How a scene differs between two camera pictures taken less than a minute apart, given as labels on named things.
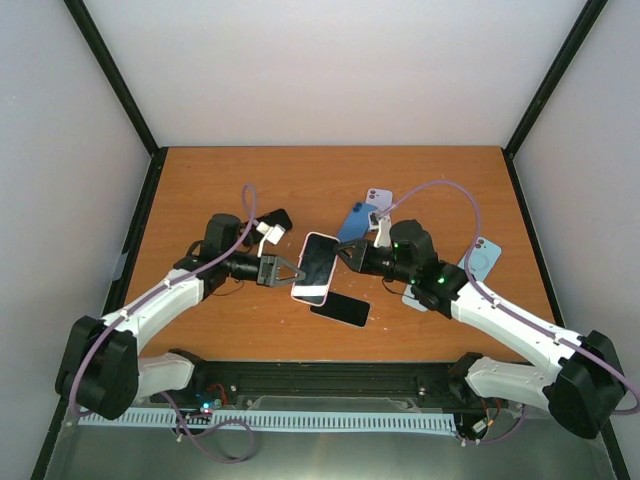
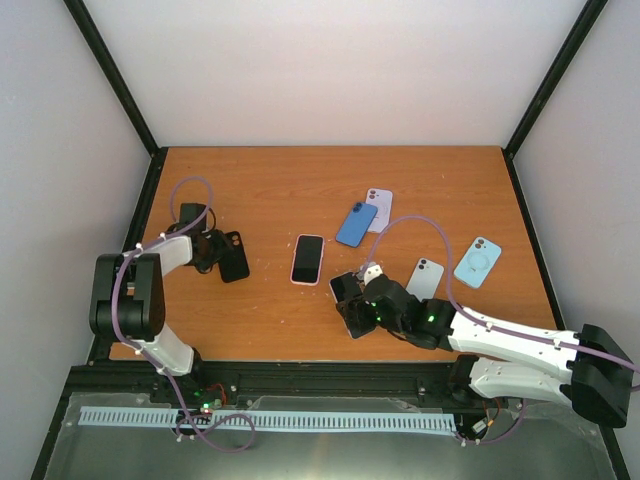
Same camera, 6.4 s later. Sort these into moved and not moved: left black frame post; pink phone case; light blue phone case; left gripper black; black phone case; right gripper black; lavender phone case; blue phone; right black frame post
Moved: left gripper black; black phone case; right gripper black; pink phone case
Not moved: lavender phone case; light blue phone case; blue phone; right black frame post; left black frame post
